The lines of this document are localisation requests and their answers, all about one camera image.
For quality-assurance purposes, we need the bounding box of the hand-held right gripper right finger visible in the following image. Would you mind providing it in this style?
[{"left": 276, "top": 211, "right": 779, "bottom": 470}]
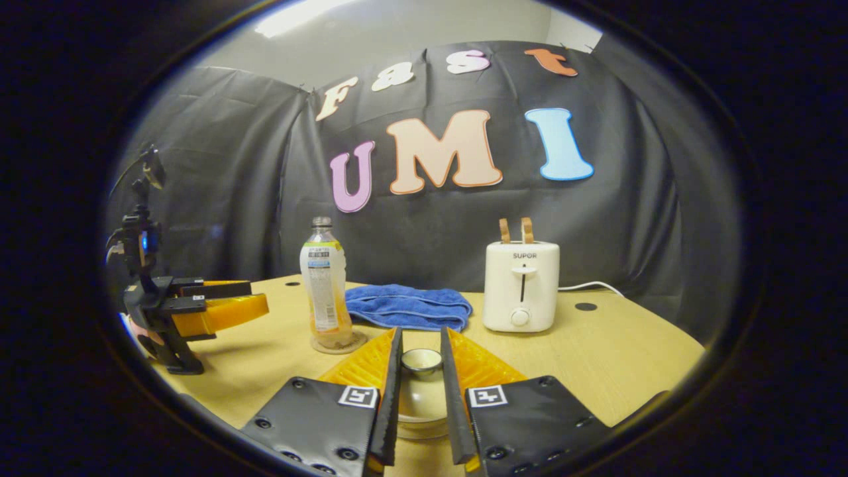
[{"left": 440, "top": 327, "right": 613, "bottom": 476}]

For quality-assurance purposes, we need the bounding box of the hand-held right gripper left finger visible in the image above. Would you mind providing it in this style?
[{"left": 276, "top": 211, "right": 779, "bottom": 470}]
[{"left": 240, "top": 327, "right": 403, "bottom": 476}]

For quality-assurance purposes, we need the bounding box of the round cork coaster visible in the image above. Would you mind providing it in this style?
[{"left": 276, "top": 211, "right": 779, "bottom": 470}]
[{"left": 310, "top": 330, "right": 368, "bottom": 355}]

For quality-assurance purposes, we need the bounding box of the clear labelled water bottle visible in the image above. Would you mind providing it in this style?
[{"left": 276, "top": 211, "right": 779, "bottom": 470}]
[{"left": 299, "top": 216, "right": 354, "bottom": 348}]

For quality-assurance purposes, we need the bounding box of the blue towel cloth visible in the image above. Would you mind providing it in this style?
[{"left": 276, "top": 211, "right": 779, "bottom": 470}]
[{"left": 344, "top": 284, "right": 474, "bottom": 332}]

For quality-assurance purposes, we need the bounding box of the black backdrop cloth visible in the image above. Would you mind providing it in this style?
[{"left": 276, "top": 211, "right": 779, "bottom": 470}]
[{"left": 103, "top": 40, "right": 743, "bottom": 345}]

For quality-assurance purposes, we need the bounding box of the white toaster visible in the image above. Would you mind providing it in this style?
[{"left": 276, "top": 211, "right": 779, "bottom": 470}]
[{"left": 482, "top": 240, "right": 561, "bottom": 333}]

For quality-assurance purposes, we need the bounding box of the white toaster cable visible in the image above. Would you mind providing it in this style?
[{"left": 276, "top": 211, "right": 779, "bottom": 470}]
[{"left": 558, "top": 281, "right": 625, "bottom": 297}]

